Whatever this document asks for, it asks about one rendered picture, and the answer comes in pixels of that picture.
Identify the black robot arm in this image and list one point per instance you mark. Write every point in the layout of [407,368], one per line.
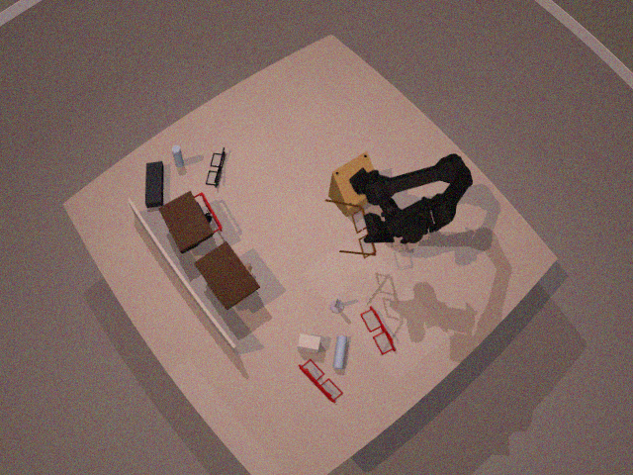
[379,189]

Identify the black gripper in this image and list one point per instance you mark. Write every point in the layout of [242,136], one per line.
[384,231]

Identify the black glasses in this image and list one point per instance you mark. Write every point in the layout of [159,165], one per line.
[217,161]

